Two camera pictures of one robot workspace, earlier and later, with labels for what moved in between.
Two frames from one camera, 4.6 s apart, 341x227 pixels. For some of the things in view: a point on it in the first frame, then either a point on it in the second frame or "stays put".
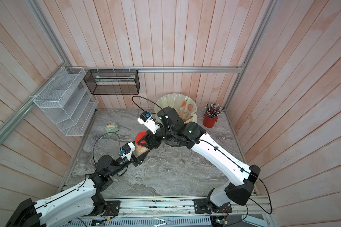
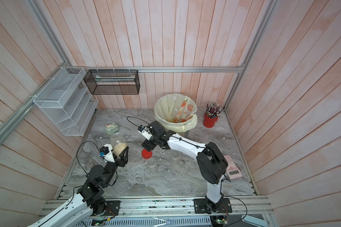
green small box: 111,128 stays put
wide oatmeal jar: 175,154 stays put
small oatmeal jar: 151,162 stays put
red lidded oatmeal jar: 139,149 -> 118,144
